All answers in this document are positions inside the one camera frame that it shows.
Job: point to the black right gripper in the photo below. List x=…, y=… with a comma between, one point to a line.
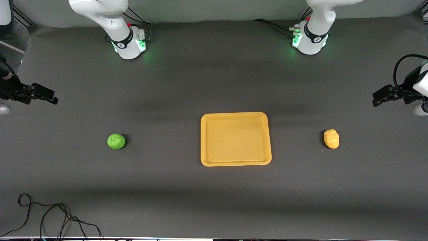
x=9, y=89

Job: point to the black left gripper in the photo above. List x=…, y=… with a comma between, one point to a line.
x=407, y=87

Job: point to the yellow potato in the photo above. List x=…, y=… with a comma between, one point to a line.
x=331, y=139

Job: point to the green apple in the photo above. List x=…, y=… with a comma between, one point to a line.
x=116, y=141

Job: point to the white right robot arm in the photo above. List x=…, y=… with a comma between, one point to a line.
x=113, y=20

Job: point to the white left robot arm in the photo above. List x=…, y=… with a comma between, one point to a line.
x=316, y=23

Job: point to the yellow plastic tray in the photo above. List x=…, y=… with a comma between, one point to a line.
x=235, y=139

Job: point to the thin white rod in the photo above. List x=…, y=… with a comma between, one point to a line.
x=13, y=47

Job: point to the dark grey table mat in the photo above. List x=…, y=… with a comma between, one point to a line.
x=214, y=201

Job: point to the black frame rail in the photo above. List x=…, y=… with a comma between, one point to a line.
x=23, y=16

